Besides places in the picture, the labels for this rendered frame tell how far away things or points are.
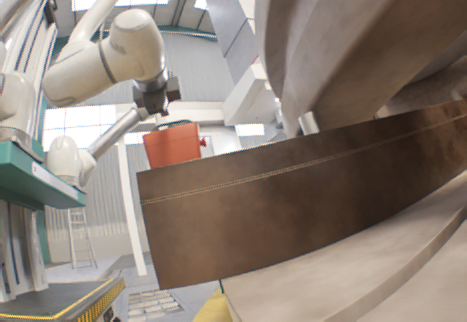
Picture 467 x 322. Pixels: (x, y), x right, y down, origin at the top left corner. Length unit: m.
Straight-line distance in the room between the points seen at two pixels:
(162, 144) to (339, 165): 0.60
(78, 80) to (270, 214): 0.61
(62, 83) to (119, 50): 0.14
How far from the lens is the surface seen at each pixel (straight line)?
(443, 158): 1.27
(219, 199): 0.72
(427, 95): 4.84
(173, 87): 0.65
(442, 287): 0.32
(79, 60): 0.52
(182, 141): 0.78
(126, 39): 0.47
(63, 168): 1.13
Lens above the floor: 0.46
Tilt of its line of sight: 18 degrees up
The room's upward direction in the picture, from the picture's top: 15 degrees counter-clockwise
